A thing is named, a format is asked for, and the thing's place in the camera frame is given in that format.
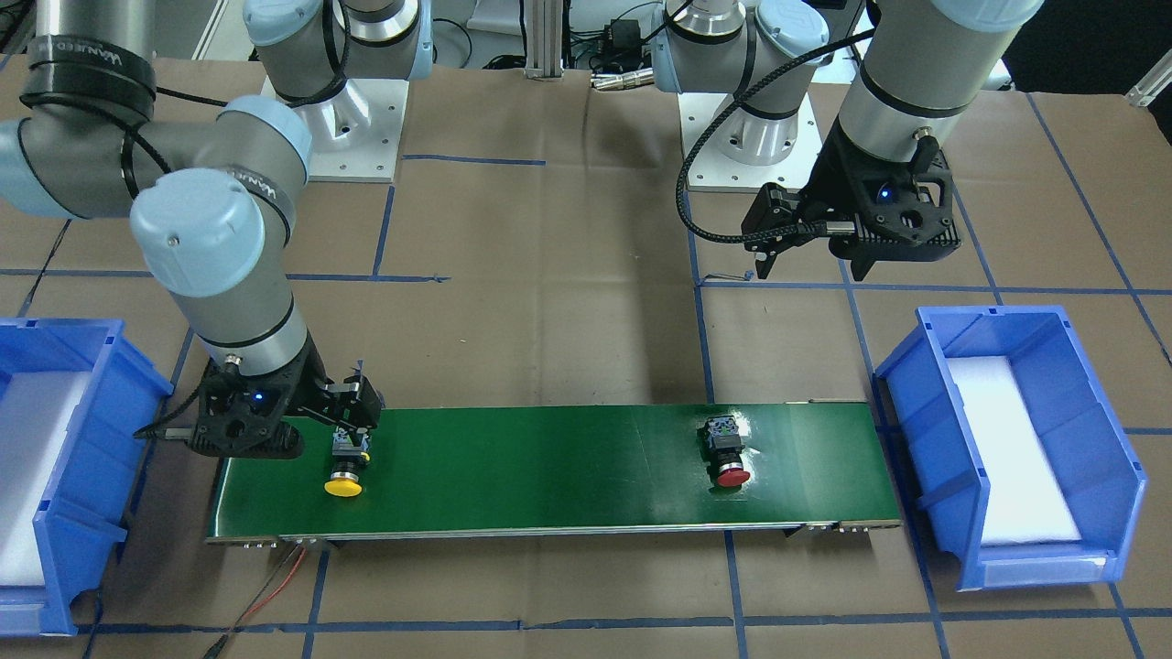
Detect red mushroom push button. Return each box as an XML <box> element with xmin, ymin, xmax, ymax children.
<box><xmin>700</xmin><ymin>416</ymin><xmax>751</xmax><ymax>489</ymax></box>

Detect green conveyor belt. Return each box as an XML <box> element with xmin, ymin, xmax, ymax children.
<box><xmin>206</xmin><ymin>402</ymin><xmax>901</xmax><ymax>544</ymax></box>

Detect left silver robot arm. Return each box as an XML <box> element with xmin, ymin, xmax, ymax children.
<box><xmin>652</xmin><ymin>1</ymin><xmax>1041</xmax><ymax>281</ymax></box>

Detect blue plastic bin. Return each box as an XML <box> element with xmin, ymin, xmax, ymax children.
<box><xmin>1</xmin><ymin>318</ymin><xmax>173</xmax><ymax>637</ymax></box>
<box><xmin>875</xmin><ymin>306</ymin><xmax>1147</xmax><ymax>591</ymax></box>

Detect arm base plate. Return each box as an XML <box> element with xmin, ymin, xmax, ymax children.
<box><xmin>297</xmin><ymin>79</ymin><xmax>409</xmax><ymax>183</ymax></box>
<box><xmin>687</xmin><ymin>96</ymin><xmax>823</xmax><ymax>193</ymax></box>

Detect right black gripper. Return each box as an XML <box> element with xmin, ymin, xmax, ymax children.
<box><xmin>188</xmin><ymin>338</ymin><xmax>384</xmax><ymax>458</ymax></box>

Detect aluminium frame post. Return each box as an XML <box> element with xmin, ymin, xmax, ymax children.
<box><xmin>519</xmin><ymin>1</ymin><xmax>570</xmax><ymax>80</ymax></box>

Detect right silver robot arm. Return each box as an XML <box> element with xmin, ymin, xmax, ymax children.
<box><xmin>4</xmin><ymin>1</ymin><xmax>434</xmax><ymax>464</ymax></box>

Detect yellow mushroom push button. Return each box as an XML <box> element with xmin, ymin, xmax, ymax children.
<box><xmin>325</xmin><ymin>427</ymin><xmax>370</xmax><ymax>498</ymax></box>

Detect black braided cable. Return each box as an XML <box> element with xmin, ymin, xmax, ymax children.
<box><xmin>676</xmin><ymin>29</ymin><xmax>878</xmax><ymax>246</ymax></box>

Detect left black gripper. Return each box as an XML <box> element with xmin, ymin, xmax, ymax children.
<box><xmin>742</xmin><ymin>125</ymin><xmax>963</xmax><ymax>281</ymax></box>

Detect red black wire pair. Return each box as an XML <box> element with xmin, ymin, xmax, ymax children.
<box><xmin>203</xmin><ymin>546</ymin><xmax>307</xmax><ymax>658</ymax></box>

